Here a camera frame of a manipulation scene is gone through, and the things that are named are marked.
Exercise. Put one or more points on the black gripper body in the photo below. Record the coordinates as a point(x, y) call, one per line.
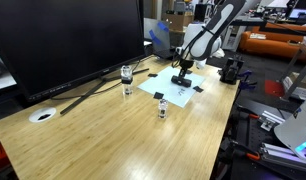
point(186, 64)

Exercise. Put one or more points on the black whiteboard eraser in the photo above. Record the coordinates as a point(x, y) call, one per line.
point(181, 81)

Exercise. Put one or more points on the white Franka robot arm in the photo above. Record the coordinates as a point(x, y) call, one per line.
point(206, 43)

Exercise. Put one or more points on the white board sheet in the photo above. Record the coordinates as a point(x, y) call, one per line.
point(163, 85)

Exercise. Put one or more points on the black tape square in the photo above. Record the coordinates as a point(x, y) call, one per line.
point(198, 89)
point(152, 75)
point(158, 95)
point(189, 71)

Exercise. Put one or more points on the grey panel with blue tape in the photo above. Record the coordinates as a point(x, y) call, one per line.
point(158, 38)

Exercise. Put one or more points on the short clear glass jar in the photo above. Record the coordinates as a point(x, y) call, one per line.
point(162, 109)

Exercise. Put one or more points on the white drawer cabinet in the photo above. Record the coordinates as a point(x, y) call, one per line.
point(234, 40)

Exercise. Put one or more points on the tall clear black-banded bottle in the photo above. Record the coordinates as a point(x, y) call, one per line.
point(127, 80)

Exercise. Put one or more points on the blue hand clamp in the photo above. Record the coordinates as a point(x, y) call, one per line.
point(248, 81)

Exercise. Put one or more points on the orange sofa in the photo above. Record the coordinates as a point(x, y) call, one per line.
point(273, 45)

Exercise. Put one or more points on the orange red floor mat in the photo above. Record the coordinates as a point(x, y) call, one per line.
point(275, 89)

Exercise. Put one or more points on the black monitor stand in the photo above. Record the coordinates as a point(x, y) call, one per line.
point(86, 96)

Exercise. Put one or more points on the large black monitor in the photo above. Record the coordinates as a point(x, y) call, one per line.
point(66, 40)

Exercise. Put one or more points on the white device with cyan light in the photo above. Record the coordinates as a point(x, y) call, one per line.
point(294, 130)

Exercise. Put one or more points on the laptop with lit screen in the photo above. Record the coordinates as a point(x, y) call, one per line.
point(299, 13)

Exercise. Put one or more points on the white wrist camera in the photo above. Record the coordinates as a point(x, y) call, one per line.
point(200, 64)

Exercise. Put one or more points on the black clamped camera mount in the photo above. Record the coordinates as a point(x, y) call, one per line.
point(231, 70)

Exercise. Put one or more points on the silver metal bracket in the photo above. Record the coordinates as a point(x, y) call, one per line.
point(268, 120)

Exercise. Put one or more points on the aluminium extrusion rail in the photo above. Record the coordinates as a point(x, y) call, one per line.
point(283, 155)

